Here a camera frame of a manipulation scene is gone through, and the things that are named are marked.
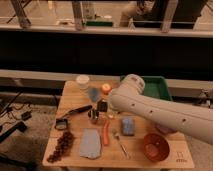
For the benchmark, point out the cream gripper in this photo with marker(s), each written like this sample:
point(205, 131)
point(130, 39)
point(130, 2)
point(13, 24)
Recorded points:
point(111, 114)

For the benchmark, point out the black eraser block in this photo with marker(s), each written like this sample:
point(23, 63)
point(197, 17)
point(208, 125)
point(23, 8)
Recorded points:
point(102, 106)

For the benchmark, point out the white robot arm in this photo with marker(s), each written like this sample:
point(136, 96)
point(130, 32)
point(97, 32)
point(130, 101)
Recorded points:
point(191, 120)

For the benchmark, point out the purple bowl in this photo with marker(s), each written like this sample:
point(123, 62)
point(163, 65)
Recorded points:
point(164, 130)

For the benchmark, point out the red bowl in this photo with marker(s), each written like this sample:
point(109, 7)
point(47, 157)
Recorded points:
point(155, 147)

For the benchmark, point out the orange carrot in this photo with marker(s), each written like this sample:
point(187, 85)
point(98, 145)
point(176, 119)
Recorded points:
point(105, 136)

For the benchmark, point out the small metal cup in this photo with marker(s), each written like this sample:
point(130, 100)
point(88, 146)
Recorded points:
point(93, 115)

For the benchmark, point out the blue sponge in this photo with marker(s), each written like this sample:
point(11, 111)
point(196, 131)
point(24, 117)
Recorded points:
point(128, 126)

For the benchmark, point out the metal fork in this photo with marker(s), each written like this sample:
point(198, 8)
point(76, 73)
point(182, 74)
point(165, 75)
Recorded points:
point(117, 137)

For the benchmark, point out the apple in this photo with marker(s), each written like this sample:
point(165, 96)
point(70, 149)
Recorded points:
point(106, 88)

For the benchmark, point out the blue glass cup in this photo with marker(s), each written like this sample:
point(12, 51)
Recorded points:
point(94, 94)

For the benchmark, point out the wooden table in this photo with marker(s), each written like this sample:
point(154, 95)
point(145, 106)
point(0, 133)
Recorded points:
point(112, 155)

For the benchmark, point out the blue grey cloth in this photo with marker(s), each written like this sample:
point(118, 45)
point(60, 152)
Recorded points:
point(90, 144)

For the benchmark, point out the green plastic tray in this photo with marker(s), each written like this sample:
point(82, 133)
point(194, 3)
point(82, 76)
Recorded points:
point(156, 87)

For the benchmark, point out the bunch of dark grapes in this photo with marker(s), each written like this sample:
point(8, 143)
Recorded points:
point(63, 144)

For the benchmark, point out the black handled knife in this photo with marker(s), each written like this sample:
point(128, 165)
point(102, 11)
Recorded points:
point(76, 111)

